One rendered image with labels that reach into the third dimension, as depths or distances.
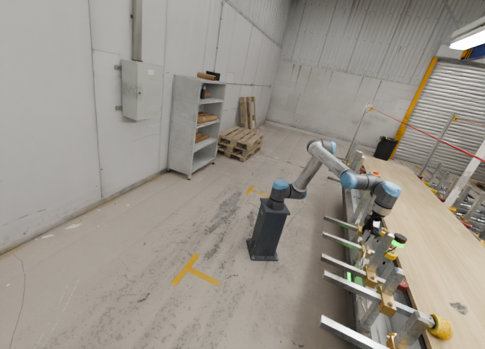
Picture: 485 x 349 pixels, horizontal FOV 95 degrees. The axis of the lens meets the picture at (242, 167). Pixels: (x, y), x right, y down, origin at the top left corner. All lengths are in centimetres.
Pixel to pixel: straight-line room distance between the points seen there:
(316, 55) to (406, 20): 272
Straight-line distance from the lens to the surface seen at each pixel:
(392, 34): 955
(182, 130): 355
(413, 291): 160
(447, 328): 142
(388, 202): 140
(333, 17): 951
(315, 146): 175
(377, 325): 172
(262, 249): 251
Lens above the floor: 177
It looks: 23 degrees down
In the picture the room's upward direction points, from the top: 12 degrees clockwise
